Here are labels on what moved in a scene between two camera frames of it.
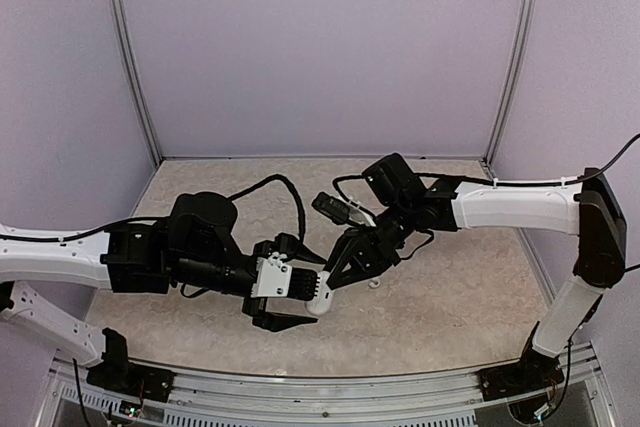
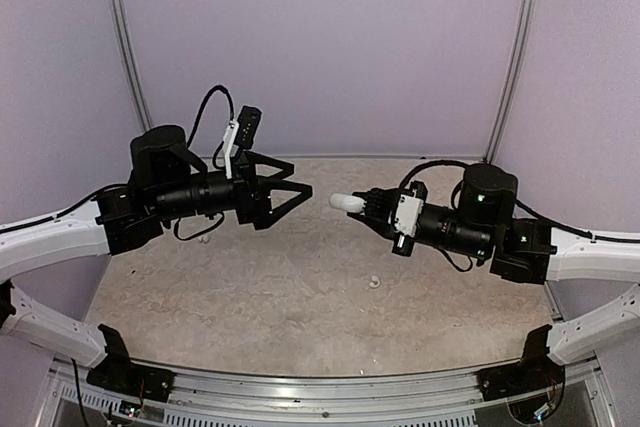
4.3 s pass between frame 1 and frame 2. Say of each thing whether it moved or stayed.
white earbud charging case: moved
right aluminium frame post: stayed
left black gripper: moved
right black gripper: moved
